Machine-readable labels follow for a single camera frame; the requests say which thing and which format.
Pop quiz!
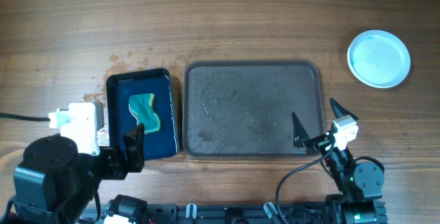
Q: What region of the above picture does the black water basin tray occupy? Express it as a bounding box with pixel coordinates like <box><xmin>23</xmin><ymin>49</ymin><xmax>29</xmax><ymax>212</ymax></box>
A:
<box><xmin>106</xmin><ymin>68</ymin><xmax>179</xmax><ymax>160</ymax></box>

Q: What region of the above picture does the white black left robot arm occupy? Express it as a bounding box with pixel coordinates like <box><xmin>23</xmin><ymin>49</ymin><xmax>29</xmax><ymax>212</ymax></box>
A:
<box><xmin>1</xmin><ymin>124</ymin><xmax>144</xmax><ymax>223</ymax></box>

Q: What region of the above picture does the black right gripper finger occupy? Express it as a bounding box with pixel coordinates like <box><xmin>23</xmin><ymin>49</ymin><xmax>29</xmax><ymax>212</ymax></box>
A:
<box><xmin>291</xmin><ymin>112</ymin><xmax>309</xmax><ymax>148</ymax></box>
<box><xmin>329</xmin><ymin>98</ymin><xmax>359</xmax><ymax>121</ymax></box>

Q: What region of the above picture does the white plate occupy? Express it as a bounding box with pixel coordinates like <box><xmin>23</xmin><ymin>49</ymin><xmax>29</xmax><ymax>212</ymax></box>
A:
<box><xmin>346</xmin><ymin>30</ymin><xmax>411</xmax><ymax>89</ymax></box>

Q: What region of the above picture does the green yellow sponge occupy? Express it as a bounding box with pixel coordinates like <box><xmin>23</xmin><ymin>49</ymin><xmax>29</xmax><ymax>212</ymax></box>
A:
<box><xmin>129</xmin><ymin>93</ymin><xmax>161</xmax><ymax>134</ymax></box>

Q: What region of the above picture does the dark grey serving tray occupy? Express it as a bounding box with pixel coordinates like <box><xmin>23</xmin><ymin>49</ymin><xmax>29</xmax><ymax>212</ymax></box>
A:
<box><xmin>182</xmin><ymin>60</ymin><xmax>325</xmax><ymax>158</ymax></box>

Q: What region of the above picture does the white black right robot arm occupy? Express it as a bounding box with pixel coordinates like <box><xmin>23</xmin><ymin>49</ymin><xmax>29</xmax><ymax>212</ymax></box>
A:
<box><xmin>291</xmin><ymin>98</ymin><xmax>388</xmax><ymax>223</ymax></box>

